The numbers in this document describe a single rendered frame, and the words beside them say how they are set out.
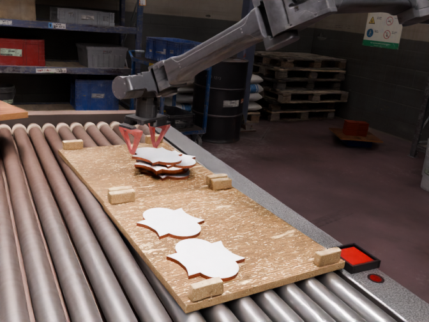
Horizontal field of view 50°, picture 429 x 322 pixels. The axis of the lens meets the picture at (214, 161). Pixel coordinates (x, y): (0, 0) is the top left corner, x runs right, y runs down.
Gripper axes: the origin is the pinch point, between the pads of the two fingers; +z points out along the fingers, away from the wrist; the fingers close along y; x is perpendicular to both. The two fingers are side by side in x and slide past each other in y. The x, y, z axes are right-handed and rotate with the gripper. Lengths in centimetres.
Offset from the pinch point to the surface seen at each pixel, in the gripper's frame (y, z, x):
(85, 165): 9.6, 6.2, -12.2
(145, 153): 1.1, 0.9, 1.4
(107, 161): 2.9, 6.1, -10.6
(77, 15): -254, -18, -307
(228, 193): -1.2, 5.6, 27.1
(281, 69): -471, 26, -164
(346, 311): 25, 7, 66
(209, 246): 26.0, 4.9, 38.8
